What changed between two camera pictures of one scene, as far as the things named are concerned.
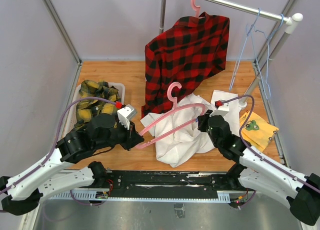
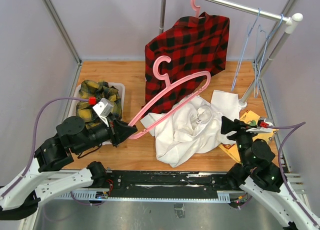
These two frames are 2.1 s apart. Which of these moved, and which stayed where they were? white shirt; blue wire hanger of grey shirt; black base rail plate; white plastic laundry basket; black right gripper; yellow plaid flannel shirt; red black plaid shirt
Moved: black right gripper; blue wire hanger of grey shirt
Stayed: white plastic laundry basket; red black plaid shirt; black base rail plate; yellow plaid flannel shirt; white shirt
